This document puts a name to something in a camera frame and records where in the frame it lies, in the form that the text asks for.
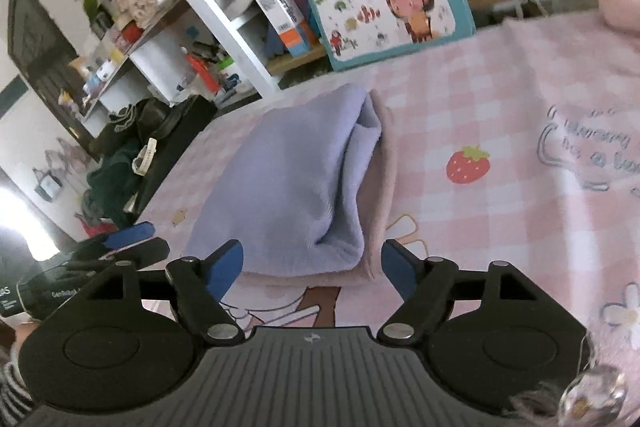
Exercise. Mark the small white and orange box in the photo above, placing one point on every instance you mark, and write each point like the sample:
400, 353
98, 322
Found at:
287, 19

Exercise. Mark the dark clothes pile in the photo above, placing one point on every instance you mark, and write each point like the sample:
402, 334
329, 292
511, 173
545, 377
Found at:
112, 177

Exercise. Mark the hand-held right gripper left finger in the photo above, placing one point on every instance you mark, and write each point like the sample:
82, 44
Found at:
226, 268

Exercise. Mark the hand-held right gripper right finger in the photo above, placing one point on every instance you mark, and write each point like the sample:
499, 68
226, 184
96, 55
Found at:
399, 268

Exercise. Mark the pink checked printed mat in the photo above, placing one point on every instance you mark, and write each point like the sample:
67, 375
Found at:
500, 107

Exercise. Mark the black box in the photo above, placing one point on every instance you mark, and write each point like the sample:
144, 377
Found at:
180, 132

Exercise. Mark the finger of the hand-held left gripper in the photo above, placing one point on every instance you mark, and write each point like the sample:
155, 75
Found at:
131, 233
145, 251

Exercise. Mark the lilac and pink sweater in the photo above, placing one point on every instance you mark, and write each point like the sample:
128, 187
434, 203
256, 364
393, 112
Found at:
290, 182

